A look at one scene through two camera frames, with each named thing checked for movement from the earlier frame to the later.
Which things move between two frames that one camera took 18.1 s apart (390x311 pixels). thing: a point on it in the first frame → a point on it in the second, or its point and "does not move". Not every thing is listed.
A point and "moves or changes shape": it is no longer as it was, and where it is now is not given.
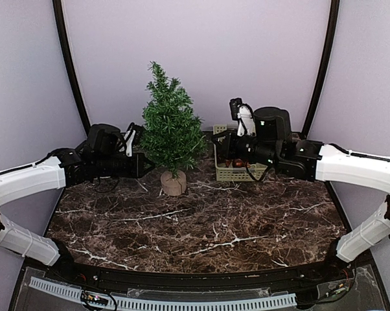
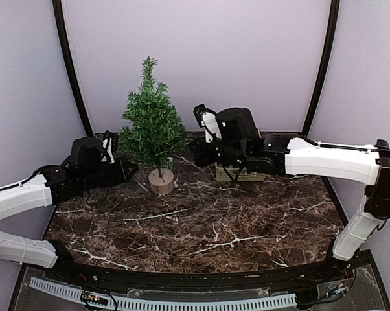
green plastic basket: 252,172 does not move
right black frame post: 326,65 does not move
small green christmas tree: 173,139 moves or changes shape
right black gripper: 230,146 → 201,159
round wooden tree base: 173,186 → 163,184
